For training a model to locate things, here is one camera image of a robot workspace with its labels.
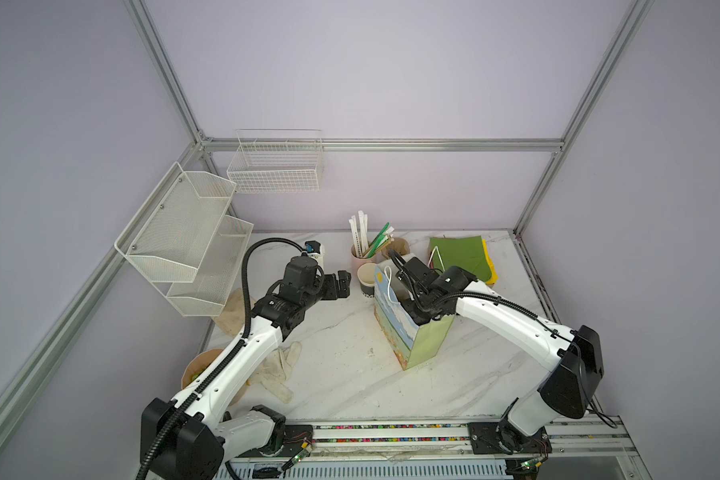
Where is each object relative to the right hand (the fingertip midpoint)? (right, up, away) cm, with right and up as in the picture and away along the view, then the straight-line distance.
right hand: (410, 315), depth 80 cm
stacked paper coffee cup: (-12, +9, +13) cm, 20 cm away
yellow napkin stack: (+34, +9, +27) cm, 45 cm away
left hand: (-21, +10, -1) cm, 23 cm away
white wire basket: (-44, +47, +16) cm, 66 cm away
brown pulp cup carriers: (+1, +21, +33) cm, 39 cm away
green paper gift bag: (+1, -8, -2) cm, 8 cm away
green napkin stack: (+25, +17, +28) cm, 41 cm away
